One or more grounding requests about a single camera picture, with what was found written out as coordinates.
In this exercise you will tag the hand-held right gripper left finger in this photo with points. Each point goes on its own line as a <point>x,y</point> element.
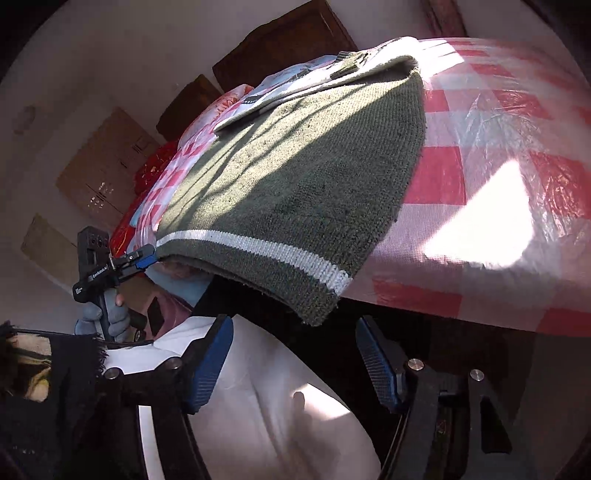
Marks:
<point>207,364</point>

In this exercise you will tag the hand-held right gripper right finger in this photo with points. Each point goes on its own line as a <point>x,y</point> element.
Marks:
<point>376,364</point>

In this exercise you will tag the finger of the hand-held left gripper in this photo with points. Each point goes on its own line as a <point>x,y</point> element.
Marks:
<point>147,262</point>
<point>138,253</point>

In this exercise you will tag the green knitted sweater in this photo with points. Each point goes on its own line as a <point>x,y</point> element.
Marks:
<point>300,175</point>

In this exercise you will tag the person's left hand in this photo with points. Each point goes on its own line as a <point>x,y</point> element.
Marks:
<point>119,319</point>

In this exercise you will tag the flat cardboard piece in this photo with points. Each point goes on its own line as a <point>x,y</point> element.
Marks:
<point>48,244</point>

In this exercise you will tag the pink garment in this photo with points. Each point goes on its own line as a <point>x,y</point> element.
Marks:
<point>173,311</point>

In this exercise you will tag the red patterned blanket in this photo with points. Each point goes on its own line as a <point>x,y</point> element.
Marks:
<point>152,168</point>

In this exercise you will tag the person's white garment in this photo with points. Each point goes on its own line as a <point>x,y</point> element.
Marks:
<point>277,415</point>

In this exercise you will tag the large cardboard box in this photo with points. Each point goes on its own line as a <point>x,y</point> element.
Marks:
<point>106,161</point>

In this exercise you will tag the dark fringed cloth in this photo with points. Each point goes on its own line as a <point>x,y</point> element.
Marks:
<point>60,415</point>

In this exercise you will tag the small wooden headboard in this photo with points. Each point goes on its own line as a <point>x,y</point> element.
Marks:
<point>187,108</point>

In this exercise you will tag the pink floral pillow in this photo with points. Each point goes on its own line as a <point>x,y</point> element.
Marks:
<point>221,106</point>

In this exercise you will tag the red white checked bed sheet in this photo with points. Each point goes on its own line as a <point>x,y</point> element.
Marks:
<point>485,161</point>

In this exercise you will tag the large wooden headboard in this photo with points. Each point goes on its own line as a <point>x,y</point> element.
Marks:
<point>281,41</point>

